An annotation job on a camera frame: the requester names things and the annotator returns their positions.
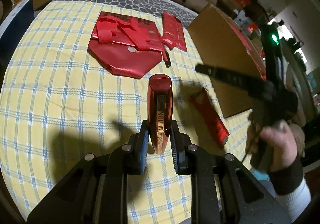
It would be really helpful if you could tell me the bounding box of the red gold mascara tube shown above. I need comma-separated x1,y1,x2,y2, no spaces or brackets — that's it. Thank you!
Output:
147,74,173,155

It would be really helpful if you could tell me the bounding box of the red foil tea packet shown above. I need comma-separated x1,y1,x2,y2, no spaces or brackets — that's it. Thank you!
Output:
161,12,187,52

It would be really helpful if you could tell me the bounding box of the shiny red tote bag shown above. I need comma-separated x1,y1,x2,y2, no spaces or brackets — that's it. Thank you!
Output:
88,11,171,79

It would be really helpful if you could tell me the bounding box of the person's right hand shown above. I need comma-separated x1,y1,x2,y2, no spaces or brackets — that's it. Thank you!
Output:
245,112,298,172

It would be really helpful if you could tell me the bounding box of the brown cardboard box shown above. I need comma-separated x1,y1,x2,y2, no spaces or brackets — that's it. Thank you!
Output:
187,4,266,118

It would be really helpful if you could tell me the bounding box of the dark blue white box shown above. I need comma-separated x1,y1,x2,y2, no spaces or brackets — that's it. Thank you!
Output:
1,0,34,48

